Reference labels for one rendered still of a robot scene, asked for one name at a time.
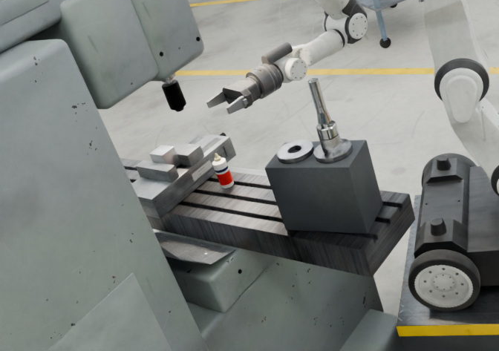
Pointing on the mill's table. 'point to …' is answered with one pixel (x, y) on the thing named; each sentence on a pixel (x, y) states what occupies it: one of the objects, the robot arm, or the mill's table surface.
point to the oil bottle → (223, 172)
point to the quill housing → (165, 21)
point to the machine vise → (178, 176)
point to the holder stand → (325, 187)
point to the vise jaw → (187, 153)
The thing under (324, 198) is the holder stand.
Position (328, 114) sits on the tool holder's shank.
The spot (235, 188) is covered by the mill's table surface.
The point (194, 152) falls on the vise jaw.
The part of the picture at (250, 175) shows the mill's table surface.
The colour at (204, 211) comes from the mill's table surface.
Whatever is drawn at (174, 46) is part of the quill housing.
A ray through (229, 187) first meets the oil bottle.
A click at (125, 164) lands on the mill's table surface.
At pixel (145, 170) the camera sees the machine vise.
